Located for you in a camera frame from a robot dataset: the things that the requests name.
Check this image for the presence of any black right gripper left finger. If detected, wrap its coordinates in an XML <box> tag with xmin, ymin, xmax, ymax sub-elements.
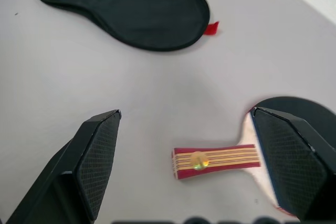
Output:
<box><xmin>0</xmin><ymin>109</ymin><xmax>122</xmax><ymax>224</ymax></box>

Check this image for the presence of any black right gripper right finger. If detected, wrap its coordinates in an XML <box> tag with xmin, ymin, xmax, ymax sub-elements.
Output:
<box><xmin>250</xmin><ymin>106</ymin><xmax>336</xmax><ymax>224</ymax></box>

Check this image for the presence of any table tennis paddle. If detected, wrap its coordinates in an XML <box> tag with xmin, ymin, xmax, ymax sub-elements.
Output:
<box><xmin>172</xmin><ymin>96</ymin><xmax>336</xmax><ymax>216</ymax></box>

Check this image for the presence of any black zippered paddle case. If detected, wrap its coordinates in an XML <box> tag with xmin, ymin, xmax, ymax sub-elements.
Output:
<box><xmin>34</xmin><ymin>0</ymin><xmax>221</xmax><ymax>52</ymax></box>

